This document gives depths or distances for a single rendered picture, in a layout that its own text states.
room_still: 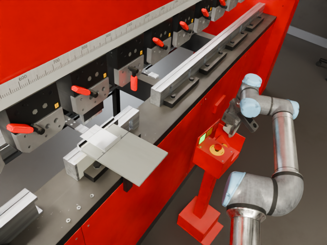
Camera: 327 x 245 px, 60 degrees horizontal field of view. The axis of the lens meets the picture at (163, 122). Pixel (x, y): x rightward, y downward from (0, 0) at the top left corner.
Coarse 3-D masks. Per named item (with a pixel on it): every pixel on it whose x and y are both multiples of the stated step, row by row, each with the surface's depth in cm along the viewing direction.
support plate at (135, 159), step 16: (112, 128) 112; (128, 144) 107; (144, 144) 107; (96, 160) 101; (112, 160) 100; (128, 160) 101; (144, 160) 101; (160, 160) 102; (128, 176) 96; (144, 176) 96
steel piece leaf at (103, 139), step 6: (102, 132) 110; (108, 132) 110; (90, 138) 107; (96, 138) 107; (102, 138) 108; (108, 138) 108; (114, 138) 108; (120, 138) 108; (96, 144) 105; (102, 144) 105; (108, 144) 105
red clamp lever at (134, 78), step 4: (128, 68) 101; (132, 68) 100; (136, 68) 100; (132, 72) 101; (136, 72) 100; (132, 76) 102; (136, 76) 103; (132, 80) 103; (136, 80) 103; (132, 84) 104; (136, 84) 104; (132, 88) 105; (136, 88) 106
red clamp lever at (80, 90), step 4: (72, 88) 79; (76, 88) 78; (80, 88) 79; (84, 88) 81; (76, 92) 79; (80, 92) 80; (84, 92) 81; (88, 92) 82; (92, 92) 85; (96, 92) 85; (92, 96) 86; (96, 96) 86
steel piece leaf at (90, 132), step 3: (93, 126) 112; (96, 126) 112; (90, 129) 111; (93, 129) 111; (96, 129) 111; (99, 129) 111; (87, 132) 109; (90, 132) 109; (93, 132) 110; (96, 132) 110; (81, 135) 108; (84, 135) 108; (87, 135) 108; (90, 135) 108; (84, 138) 107; (87, 138) 107
